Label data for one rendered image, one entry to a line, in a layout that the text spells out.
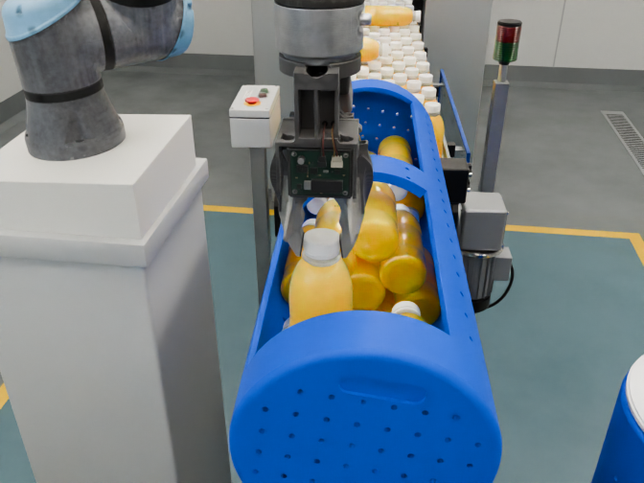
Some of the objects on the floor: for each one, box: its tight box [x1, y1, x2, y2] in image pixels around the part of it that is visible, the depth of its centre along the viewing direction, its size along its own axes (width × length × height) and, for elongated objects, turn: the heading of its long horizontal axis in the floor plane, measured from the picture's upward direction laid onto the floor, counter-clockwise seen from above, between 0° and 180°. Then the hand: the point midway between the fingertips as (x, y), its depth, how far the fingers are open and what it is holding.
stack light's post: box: [474, 80, 510, 315], centre depth 207 cm, size 4×4×110 cm
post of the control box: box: [249, 148, 271, 309], centre depth 198 cm, size 4×4×100 cm
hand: (321, 241), depth 69 cm, fingers closed on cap, 4 cm apart
